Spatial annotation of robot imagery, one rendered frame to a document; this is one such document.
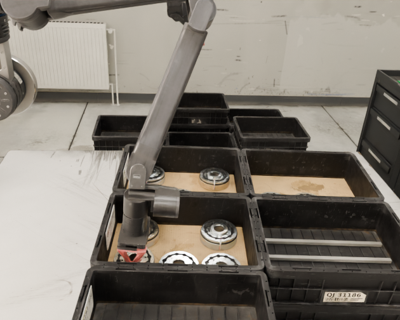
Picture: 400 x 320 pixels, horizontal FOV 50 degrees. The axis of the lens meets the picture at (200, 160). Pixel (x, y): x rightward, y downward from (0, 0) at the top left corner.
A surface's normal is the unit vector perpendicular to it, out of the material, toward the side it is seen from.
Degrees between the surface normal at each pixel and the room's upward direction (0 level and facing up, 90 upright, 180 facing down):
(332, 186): 0
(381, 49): 90
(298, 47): 90
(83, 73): 90
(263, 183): 0
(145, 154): 65
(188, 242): 0
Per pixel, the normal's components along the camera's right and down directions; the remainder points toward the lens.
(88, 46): 0.08, 0.49
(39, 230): 0.05, -0.87
